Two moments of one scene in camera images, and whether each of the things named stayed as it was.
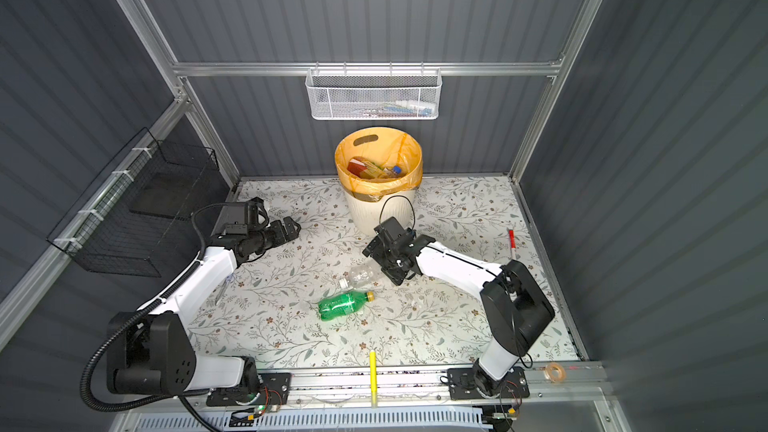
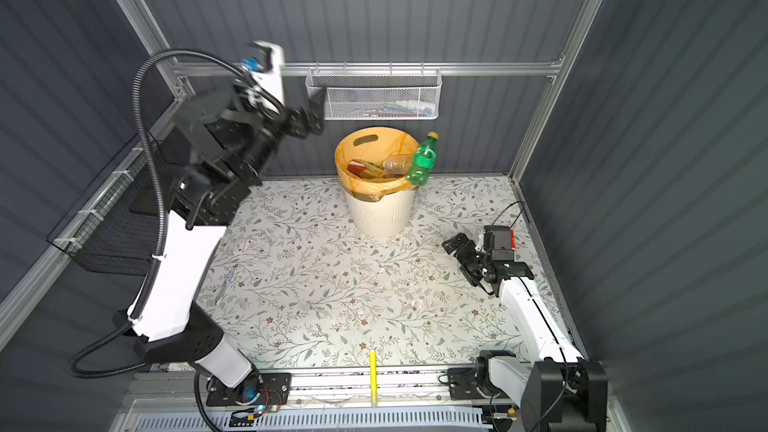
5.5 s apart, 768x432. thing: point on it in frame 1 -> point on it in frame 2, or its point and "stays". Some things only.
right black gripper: (394, 274) -> (470, 245)
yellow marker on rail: (373, 379) stays
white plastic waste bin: (368, 212) stays
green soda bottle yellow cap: (343, 304) -> (423, 160)
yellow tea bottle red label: (360, 168) stays
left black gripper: (280, 237) -> (300, 129)
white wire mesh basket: (373, 94) stays
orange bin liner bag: (386, 146) stays
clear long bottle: (361, 277) -> (398, 164)
